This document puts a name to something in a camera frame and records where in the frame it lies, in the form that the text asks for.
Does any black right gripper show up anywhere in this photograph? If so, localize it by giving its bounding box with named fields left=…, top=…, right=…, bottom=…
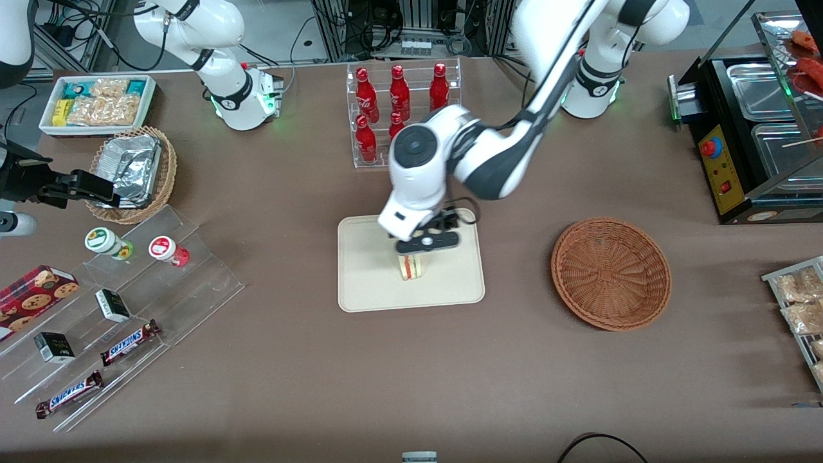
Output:
left=0, top=145, right=123, bottom=210

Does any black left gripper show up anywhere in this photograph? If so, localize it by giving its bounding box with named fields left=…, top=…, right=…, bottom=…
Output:
left=415, top=207, right=464, bottom=238

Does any clear acrylic bottle rack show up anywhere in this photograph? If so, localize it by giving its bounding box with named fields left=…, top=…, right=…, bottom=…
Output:
left=346, top=58, right=462, bottom=169

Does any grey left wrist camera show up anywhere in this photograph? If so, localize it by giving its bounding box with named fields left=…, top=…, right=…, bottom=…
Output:
left=394, top=233, right=461, bottom=256

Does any cream rectangular plastic tray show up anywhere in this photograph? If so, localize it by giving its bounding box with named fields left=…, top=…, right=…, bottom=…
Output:
left=338, top=207, right=486, bottom=314

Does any brown round wicker basket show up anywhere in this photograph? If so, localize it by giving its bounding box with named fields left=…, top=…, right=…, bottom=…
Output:
left=551, top=217, right=673, bottom=332

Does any tray of packaged snacks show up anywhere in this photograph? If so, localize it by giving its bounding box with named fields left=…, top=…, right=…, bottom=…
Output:
left=762, top=256, right=823, bottom=393

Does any red strawberry yogurt cup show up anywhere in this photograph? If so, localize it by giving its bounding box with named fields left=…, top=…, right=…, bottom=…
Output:
left=149, top=236, right=190, bottom=268

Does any black food warmer cabinet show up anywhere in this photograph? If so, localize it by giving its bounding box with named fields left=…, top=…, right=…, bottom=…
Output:
left=669, top=10, right=823, bottom=226

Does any black floor cable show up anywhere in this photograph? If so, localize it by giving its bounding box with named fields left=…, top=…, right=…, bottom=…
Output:
left=556, top=433, right=650, bottom=463

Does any triangle sandwich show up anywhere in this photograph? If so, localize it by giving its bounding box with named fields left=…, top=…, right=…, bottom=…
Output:
left=399, top=253, right=430, bottom=282

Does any white rectangular snack bin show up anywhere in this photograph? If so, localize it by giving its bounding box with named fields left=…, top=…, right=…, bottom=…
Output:
left=39, top=74, right=157, bottom=138

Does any red chocolate chip cookie box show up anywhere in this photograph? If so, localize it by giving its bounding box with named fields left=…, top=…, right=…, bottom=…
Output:
left=0, top=265, right=80, bottom=343

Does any clear acrylic stepped shelf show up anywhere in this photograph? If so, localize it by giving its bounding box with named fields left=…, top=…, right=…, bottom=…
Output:
left=0, top=204, right=245, bottom=433

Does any red sausage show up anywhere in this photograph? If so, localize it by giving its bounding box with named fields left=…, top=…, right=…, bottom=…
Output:
left=791, top=30, right=822, bottom=55
left=790, top=57, right=823, bottom=97

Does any black carton with gold print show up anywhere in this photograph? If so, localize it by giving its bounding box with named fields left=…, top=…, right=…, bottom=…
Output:
left=33, top=332, right=76, bottom=364

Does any Snickers chocolate bar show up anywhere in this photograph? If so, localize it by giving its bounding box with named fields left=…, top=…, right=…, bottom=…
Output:
left=35, top=370, right=104, bottom=420
left=100, top=320, right=161, bottom=367

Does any stainless steel pan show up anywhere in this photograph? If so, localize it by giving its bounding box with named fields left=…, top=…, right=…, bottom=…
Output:
left=751, top=122, right=823, bottom=188
left=727, top=62, right=798, bottom=123

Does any green sunflower yogurt cup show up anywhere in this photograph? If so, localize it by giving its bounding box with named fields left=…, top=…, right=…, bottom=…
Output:
left=85, top=227, right=134, bottom=260

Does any light wicker basket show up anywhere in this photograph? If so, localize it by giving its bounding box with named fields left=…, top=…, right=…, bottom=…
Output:
left=86, top=125, right=177, bottom=224

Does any large clear cracker packet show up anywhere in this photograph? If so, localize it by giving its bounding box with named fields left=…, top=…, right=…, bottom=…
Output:
left=66, top=95, right=139, bottom=126

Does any stack of aluminium foil trays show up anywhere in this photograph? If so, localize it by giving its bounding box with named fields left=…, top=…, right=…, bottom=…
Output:
left=95, top=135, right=163, bottom=208

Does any black carton with white label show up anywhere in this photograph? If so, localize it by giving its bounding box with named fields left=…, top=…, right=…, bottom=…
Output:
left=95, top=289, right=131, bottom=323

